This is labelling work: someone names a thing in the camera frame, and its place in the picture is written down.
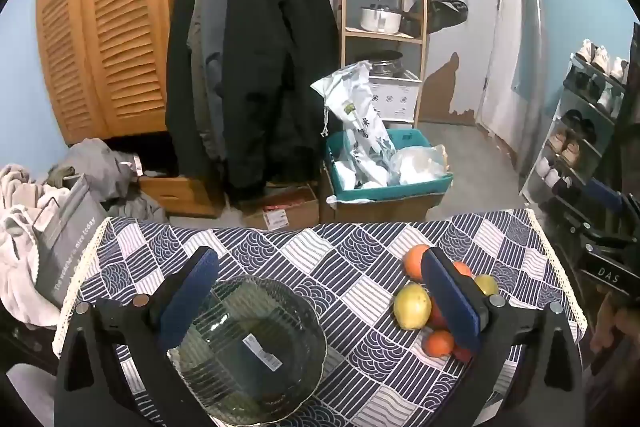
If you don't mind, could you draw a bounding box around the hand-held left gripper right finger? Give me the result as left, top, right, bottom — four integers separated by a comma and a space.
421, 248, 586, 427

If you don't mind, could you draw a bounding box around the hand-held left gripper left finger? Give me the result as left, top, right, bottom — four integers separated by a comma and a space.
54, 246, 221, 427

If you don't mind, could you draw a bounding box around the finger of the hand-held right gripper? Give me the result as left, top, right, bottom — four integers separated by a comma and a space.
582, 177, 640, 228
542, 202, 626, 258

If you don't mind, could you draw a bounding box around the yellow green pear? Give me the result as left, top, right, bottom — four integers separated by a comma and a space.
472, 274, 500, 298
393, 283, 432, 331

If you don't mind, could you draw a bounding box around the ribbed glass bowl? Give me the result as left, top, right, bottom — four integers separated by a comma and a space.
167, 276, 328, 425

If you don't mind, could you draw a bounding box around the person's right hand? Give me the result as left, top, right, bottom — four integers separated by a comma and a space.
590, 289, 640, 358

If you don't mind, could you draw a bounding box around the group of shoes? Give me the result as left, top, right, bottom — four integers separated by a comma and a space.
532, 38, 630, 202

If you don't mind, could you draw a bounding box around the metal shoe rack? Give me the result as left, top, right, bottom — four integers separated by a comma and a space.
520, 38, 631, 212

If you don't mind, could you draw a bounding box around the wooden drawer box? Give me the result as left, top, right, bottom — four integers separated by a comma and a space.
137, 174, 226, 219

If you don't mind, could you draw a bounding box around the blue white patterned tablecloth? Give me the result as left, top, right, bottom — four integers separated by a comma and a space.
52, 208, 588, 427

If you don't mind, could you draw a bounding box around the large cardboard box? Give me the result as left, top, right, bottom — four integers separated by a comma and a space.
320, 167, 446, 224

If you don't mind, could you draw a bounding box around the teal plastic bin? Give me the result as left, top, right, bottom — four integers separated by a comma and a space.
325, 128, 454, 204

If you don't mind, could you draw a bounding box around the cardboard box with red label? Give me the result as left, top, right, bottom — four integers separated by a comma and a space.
239, 184, 321, 232

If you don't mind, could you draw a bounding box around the clear plastic bag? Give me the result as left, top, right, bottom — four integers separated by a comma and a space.
387, 146, 451, 185

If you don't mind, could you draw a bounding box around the grey printed tote bag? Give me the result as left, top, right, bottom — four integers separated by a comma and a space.
34, 174, 108, 308

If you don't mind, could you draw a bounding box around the crumpled grey jacket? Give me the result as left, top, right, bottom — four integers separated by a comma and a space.
47, 138, 168, 223

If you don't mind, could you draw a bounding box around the white cloth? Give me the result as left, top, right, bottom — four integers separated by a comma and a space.
0, 164, 71, 328

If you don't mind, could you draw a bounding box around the white printed bag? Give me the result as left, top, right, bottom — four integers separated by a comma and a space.
310, 61, 398, 188

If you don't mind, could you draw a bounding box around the white patterned box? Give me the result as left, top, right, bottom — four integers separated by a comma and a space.
367, 71, 422, 125

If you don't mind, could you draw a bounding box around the black jacket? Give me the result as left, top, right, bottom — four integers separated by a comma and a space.
165, 0, 211, 180

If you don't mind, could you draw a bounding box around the white door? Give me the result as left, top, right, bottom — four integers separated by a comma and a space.
475, 0, 523, 142

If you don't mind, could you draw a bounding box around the grey hanging bag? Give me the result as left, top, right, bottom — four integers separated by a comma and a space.
400, 0, 470, 35

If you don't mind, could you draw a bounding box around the metal pot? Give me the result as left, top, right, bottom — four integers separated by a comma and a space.
369, 51, 405, 78

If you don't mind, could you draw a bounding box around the long black coat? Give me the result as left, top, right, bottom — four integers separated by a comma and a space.
220, 0, 343, 202

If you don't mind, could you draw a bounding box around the wooden louvered wardrobe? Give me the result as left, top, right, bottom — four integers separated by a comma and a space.
36, 0, 201, 145

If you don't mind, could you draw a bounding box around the grey coat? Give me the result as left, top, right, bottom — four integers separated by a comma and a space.
186, 0, 236, 148

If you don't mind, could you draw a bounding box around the white cooking pot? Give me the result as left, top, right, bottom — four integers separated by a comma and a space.
359, 0, 403, 34

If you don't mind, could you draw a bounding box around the wooden shelf unit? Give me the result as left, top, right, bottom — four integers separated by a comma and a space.
340, 0, 436, 130

